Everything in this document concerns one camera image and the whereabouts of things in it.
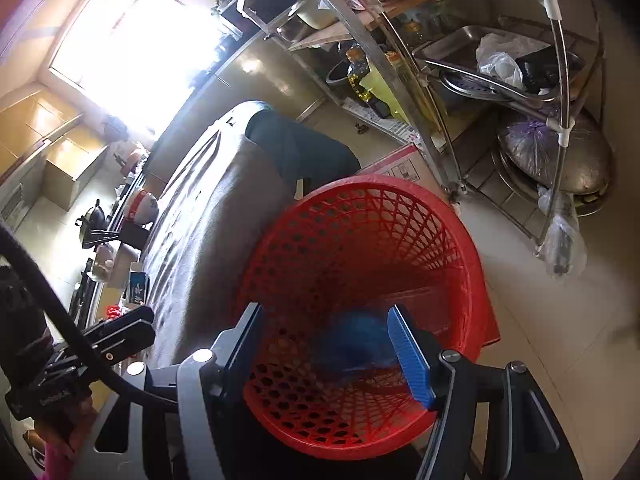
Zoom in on red and white stacked bowls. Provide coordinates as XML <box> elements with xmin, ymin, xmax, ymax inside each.
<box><xmin>125</xmin><ymin>188</ymin><xmax>160</xmax><ymax>226</ymax></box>

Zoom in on black wok on stove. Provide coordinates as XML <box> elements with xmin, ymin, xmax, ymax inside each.
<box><xmin>74</xmin><ymin>200</ymin><xmax>108</xmax><ymax>249</ymax></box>

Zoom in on red plastic mesh basket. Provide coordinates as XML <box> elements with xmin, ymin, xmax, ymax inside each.
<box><xmin>234</xmin><ymin>174</ymin><xmax>492</xmax><ymax>460</ymax></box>

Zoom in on black cable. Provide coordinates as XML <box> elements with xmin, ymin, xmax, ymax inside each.
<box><xmin>0</xmin><ymin>221</ymin><xmax>179</xmax><ymax>411</ymax></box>

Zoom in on white plastic bag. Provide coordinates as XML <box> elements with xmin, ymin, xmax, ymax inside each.
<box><xmin>475</xmin><ymin>32</ymin><xmax>548</xmax><ymax>90</ymax></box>

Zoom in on blue and white carton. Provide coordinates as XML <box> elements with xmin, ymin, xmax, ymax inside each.
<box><xmin>126</xmin><ymin>271</ymin><xmax>150</xmax><ymax>306</ymax></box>

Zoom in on blue plastic bag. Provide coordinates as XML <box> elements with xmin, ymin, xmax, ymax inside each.
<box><xmin>314</xmin><ymin>310</ymin><xmax>398</xmax><ymax>378</ymax></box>

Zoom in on black chopstick holder cup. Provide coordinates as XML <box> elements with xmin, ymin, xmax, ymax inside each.
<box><xmin>118</xmin><ymin>220</ymin><xmax>150</xmax><ymax>250</ymax></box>

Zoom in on steel kitchen rack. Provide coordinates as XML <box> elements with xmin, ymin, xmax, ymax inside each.
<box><xmin>266</xmin><ymin>0</ymin><xmax>614</xmax><ymax>275</ymax></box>

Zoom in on cardboard box on floor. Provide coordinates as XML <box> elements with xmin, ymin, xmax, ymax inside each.
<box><xmin>359</xmin><ymin>143</ymin><xmax>438</xmax><ymax>188</ymax></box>

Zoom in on cooking oil bottle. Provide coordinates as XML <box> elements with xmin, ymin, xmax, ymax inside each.
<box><xmin>345</xmin><ymin>44</ymin><xmax>392</xmax><ymax>119</ymax></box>

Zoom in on red plastic bag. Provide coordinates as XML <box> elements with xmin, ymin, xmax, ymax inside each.
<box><xmin>105</xmin><ymin>304</ymin><xmax>124</xmax><ymax>320</ymax></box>

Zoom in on person's left hand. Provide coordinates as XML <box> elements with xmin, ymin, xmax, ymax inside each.
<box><xmin>35</xmin><ymin>396</ymin><xmax>98</xmax><ymax>480</ymax></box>

